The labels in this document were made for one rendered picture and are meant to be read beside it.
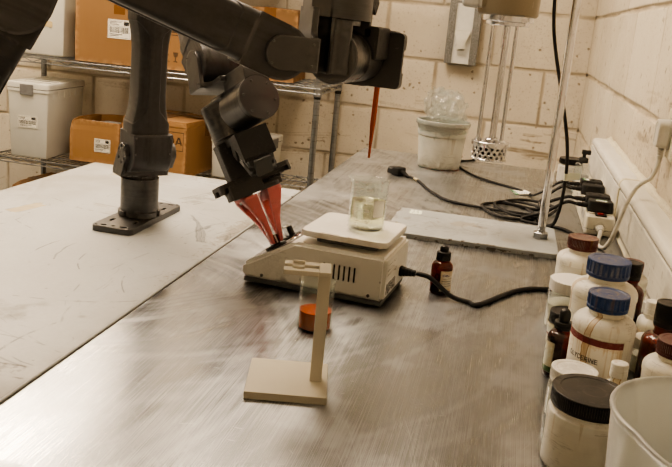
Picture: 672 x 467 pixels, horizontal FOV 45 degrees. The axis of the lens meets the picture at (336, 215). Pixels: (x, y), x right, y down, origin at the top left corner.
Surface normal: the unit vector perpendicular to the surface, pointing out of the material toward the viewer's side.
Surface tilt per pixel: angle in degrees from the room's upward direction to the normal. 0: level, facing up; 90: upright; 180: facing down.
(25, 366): 0
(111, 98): 90
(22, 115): 90
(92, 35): 91
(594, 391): 0
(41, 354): 0
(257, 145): 73
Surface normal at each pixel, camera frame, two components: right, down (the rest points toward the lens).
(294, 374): 0.09, -0.97
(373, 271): -0.31, 0.20
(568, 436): -0.67, 0.11
